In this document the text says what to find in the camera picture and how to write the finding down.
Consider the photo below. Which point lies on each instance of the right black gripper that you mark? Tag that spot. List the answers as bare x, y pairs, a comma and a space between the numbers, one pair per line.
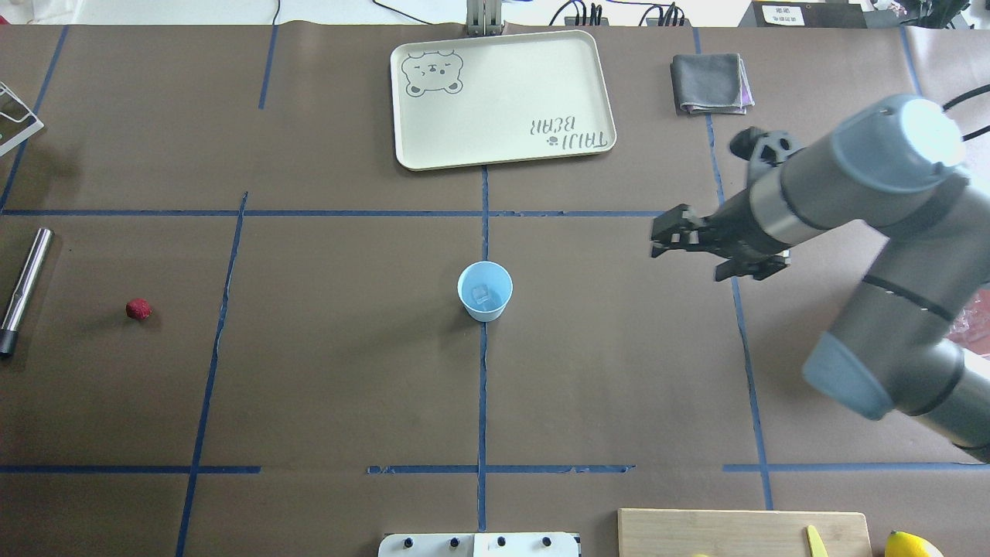
741, 225

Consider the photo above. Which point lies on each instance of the blue plastic cup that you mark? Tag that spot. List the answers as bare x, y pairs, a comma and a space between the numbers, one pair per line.
499, 281

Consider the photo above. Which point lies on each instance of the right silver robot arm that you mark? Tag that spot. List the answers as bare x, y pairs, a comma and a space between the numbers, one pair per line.
899, 167

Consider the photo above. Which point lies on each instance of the ice cube in cup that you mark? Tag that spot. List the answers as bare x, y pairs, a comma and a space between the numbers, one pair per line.
482, 295

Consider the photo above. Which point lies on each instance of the folded grey cloth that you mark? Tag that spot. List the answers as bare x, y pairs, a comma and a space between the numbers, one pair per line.
712, 83

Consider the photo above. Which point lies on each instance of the black box with label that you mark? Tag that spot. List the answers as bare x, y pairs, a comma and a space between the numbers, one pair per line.
803, 14

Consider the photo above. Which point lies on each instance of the pink bowl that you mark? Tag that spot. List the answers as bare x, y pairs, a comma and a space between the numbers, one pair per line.
970, 329

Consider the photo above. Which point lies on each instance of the wooden cutting board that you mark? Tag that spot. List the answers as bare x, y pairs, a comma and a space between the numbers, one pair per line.
643, 532

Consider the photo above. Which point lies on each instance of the cream bear tray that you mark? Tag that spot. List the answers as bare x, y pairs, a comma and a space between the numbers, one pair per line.
498, 99

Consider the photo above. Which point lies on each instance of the yellow knife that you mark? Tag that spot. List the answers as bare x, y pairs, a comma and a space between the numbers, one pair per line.
815, 543

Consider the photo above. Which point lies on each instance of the yellow lemon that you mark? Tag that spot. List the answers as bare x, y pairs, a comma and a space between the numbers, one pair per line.
903, 544

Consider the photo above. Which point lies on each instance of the red strawberry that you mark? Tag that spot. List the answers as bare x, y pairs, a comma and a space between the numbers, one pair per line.
138, 309

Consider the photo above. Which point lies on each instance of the metal muddler stick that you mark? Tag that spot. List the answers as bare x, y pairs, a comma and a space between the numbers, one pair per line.
24, 287

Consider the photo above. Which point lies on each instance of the aluminium frame post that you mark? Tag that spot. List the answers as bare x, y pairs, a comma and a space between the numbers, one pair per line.
484, 18

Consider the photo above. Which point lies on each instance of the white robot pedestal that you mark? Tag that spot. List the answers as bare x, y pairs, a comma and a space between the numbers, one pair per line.
539, 543

